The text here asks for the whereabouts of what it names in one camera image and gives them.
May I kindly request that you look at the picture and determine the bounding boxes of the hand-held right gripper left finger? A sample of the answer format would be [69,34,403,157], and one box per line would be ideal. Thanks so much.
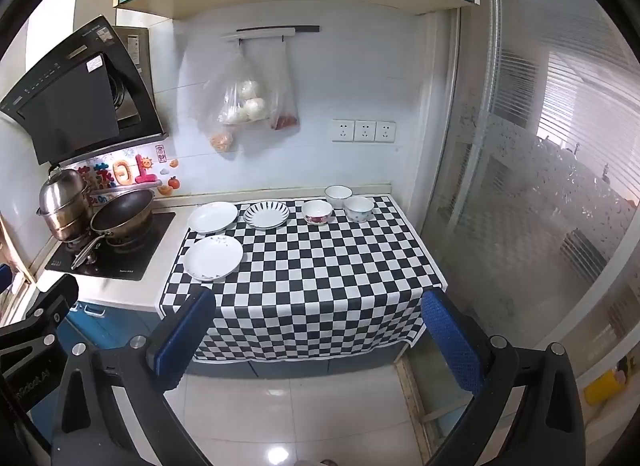
[50,286,217,466]

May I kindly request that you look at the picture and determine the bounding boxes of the colourful wall stickers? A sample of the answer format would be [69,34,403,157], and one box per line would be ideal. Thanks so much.
[75,153,181,197]

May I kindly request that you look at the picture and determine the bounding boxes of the red floral bowl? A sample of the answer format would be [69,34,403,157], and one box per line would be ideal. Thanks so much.
[301,200,333,225]

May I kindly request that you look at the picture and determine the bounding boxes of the small orange plastic bag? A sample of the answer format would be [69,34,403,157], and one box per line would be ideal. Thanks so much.
[209,126,236,153]

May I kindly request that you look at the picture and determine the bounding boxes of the stainless steel pot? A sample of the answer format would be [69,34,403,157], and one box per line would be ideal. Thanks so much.
[36,166,93,241]

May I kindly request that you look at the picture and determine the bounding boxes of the white bowl with dark rim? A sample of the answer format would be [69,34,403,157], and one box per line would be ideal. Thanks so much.
[324,185,354,210]

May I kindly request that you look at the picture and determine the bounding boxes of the black white checkered cloth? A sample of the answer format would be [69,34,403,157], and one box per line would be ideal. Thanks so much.
[157,195,451,363]

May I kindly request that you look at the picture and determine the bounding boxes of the plastic bag with red contents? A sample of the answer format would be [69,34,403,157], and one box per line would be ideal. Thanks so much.
[260,40,301,133]

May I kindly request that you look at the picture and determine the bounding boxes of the plastic bag of garlic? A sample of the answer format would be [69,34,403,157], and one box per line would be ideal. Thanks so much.
[197,43,273,127]

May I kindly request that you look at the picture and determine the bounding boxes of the blue flower bowl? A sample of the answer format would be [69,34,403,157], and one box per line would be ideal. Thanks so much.
[343,196,375,223]

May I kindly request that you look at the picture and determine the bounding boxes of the frosted sliding glass door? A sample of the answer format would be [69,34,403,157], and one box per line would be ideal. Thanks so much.
[420,0,640,422]

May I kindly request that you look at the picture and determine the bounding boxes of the dark frying pan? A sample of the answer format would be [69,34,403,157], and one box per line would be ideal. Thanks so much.
[71,189,156,271]

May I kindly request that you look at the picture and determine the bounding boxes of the black range hood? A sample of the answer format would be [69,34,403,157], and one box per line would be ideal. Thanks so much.
[0,14,168,167]

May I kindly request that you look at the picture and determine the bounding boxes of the striped white plate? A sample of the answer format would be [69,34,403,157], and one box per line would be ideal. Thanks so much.
[243,201,291,231]

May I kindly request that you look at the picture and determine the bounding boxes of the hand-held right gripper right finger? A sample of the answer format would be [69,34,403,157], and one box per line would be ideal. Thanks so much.
[420,288,586,466]

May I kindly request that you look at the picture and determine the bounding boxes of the wall hook rack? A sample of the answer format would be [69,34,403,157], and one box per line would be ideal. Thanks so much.
[220,24,321,42]

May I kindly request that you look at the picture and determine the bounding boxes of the yellow container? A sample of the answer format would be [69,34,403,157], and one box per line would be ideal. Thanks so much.
[584,356,628,406]

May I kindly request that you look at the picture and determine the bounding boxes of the plain white plate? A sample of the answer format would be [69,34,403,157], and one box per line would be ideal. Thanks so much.
[187,201,239,235]

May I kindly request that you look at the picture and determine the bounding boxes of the black glass stove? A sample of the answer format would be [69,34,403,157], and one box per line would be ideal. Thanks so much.
[44,211,177,281]

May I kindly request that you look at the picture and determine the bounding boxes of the white plate with leaf print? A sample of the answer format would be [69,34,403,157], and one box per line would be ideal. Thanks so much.
[182,235,244,282]

